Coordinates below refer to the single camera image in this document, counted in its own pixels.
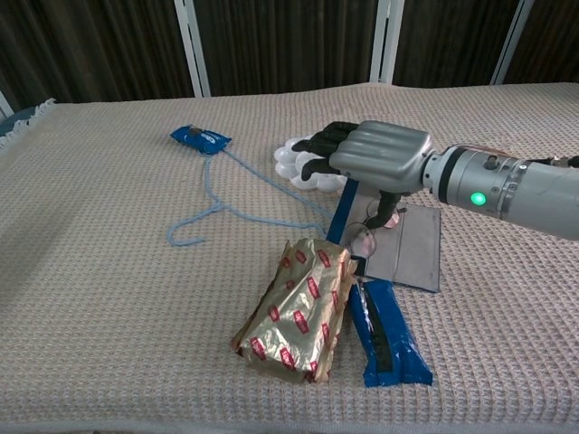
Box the gold red snack bag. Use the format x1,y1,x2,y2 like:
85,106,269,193
230,237,358,385

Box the thin-framed eyeglasses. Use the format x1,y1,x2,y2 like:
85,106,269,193
346,198,403,259

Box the blue cookie packet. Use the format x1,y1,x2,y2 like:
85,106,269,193
169,125,233,156

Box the long blue snack packet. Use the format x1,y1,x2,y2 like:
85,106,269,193
347,278,434,389

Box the white flower paint palette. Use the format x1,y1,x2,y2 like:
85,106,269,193
272,135,349,193

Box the dark brown pleated curtain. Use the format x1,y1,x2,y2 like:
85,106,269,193
0,0,579,112

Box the light blue cord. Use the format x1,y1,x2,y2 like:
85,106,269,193
166,151,336,249

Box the grey folder with eyeglasses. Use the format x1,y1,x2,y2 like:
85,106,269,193
325,178,442,294

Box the beige waffle tablecloth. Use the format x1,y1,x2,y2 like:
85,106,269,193
0,81,579,429

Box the right robot hand grey black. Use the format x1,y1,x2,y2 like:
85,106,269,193
291,119,435,230

